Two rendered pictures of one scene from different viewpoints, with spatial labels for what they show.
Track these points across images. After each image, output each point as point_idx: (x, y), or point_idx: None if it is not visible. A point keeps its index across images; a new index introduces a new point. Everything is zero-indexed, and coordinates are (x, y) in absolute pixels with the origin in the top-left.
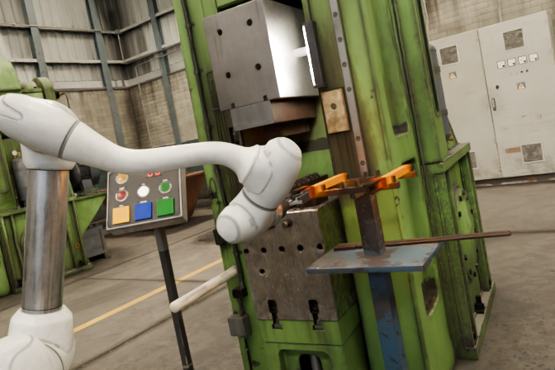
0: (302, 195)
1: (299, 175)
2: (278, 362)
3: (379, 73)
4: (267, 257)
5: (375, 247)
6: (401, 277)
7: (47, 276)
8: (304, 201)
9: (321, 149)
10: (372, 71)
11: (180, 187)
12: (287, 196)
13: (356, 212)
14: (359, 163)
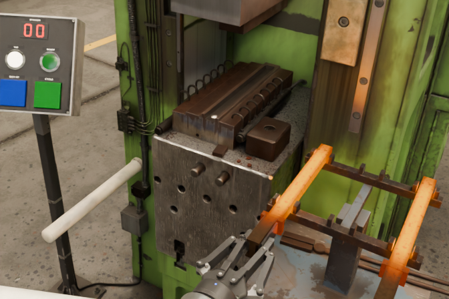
0: (265, 273)
1: (252, 51)
2: (174, 295)
3: None
4: (184, 197)
5: (343, 284)
6: None
7: None
8: (265, 282)
9: (294, 29)
10: None
11: (73, 67)
12: (239, 250)
13: (332, 237)
14: (351, 113)
